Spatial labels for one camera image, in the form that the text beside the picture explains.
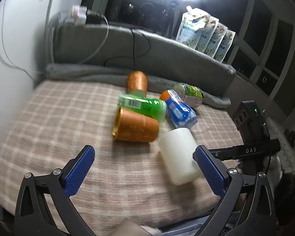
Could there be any plaid beige table cloth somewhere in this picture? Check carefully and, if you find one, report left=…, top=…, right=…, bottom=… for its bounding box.
left=0, top=80, right=242, bottom=235

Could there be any green plastic bottle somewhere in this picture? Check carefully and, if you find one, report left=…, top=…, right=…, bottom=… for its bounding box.
left=118, top=93, right=167, bottom=124

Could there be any white refill pouch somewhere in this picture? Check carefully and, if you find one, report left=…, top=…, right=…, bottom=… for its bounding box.
left=195, top=16, right=219, bottom=53
left=176, top=5, right=210, bottom=49
left=214, top=30, right=236, bottom=62
left=205, top=23, right=228, bottom=58

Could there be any grey folded blanket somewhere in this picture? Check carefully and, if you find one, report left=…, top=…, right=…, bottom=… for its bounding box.
left=46, top=24, right=235, bottom=108

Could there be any black tripod stand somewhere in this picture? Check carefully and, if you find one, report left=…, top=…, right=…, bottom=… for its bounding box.
left=161, top=0, right=178, bottom=39

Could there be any white power strip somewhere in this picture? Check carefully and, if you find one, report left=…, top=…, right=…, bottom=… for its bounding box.
left=63, top=5, right=88, bottom=26

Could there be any black power adapter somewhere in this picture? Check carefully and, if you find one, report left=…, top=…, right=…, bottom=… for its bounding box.
left=86, top=10, right=105, bottom=25

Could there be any orange cup near blanket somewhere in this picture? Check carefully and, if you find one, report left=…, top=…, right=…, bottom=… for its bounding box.
left=127, top=71, right=148, bottom=97

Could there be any green white drink carton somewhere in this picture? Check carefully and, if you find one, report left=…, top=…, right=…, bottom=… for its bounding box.
left=173, top=83, right=204, bottom=108

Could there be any black cable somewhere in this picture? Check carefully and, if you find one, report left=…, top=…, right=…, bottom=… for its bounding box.
left=105, top=28, right=152, bottom=67

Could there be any white cable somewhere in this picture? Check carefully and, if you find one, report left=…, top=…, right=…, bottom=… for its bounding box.
left=0, top=0, right=110, bottom=76

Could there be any cream white plastic cup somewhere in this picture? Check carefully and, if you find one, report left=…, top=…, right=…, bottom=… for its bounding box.
left=159, top=128, right=203, bottom=185

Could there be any blue Arctic Ocean can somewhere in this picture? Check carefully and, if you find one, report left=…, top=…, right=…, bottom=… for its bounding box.
left=160, top=89, right=198, bottom=128

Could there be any orange cup lying front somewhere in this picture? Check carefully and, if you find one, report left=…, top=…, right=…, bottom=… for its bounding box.
left=112, top=107, right=159, bottom=143

